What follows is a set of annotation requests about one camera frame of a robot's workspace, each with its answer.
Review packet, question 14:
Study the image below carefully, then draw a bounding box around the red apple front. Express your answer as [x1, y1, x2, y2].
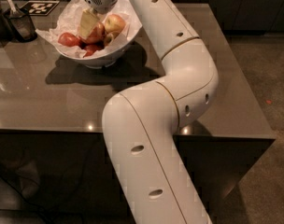
[83, 44, 104, 57]

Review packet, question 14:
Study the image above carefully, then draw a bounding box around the black floor cable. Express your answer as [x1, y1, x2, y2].
[0, 140, 96, 224]

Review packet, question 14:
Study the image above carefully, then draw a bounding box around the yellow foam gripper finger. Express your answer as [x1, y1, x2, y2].
[78, 8, 100, 38]

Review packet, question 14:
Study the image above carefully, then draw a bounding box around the white crumpled paper liner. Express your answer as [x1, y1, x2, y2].
[36, 0, 142, 61]

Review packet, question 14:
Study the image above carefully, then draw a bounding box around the red-yellow apple right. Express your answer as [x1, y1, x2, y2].
[103, 31, 120, 47]

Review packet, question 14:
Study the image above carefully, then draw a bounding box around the dark cup with utensil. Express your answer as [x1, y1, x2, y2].
[5, 9, 37, 43]

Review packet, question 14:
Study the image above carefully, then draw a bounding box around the yellow-red apple back right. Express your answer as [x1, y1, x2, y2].
[104, 14, 126, 33]

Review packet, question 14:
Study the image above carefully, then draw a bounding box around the red apple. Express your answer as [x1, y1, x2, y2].
[58, 32, 82, 47]
[83, 44, 104, 57]
[78, 21, 105, 44]

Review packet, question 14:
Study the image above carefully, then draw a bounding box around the black fiducial marker card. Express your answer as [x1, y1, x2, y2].
[21, 0, 59, 16]

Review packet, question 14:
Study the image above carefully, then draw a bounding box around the white bowl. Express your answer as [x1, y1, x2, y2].
[51, 0, 142, 69]

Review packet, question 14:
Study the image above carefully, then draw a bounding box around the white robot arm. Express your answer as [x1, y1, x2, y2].
[86, 0, 219, 224]

